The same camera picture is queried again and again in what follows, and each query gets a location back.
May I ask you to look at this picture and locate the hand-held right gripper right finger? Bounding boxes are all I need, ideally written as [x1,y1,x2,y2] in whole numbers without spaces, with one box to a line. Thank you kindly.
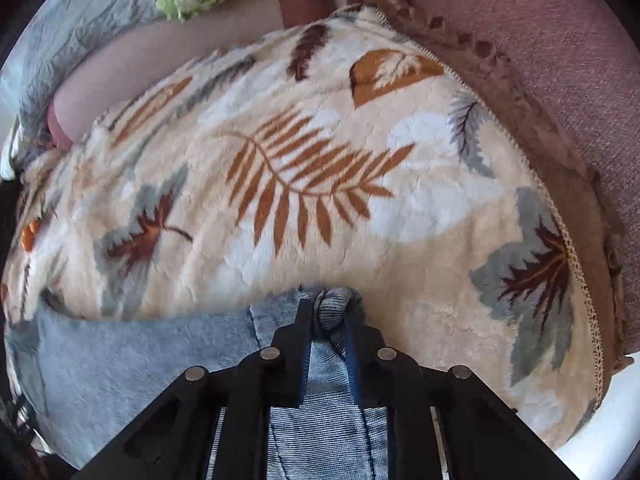
[342,291,581,480]

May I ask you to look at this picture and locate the cream leaf-print blanket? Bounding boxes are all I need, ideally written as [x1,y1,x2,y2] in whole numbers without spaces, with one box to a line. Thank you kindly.
[0,4,608,453]

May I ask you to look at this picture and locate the blue denim pants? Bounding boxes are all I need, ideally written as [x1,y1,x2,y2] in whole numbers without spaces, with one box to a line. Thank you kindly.
[5,285,396,480]

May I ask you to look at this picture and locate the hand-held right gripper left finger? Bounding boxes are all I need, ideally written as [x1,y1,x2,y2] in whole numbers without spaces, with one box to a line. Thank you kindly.
[75,299,312,480]

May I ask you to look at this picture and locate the pink bed sheet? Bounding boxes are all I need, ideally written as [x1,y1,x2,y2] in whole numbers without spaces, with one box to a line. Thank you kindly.
[49,0,353,153]

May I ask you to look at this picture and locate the white cloth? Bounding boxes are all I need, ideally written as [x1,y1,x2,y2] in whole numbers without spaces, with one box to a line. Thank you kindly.
[0,122,22,182]

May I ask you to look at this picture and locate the grey quilted pillow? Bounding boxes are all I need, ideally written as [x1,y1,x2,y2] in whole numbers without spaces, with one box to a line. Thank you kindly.
[0,0,168,133]

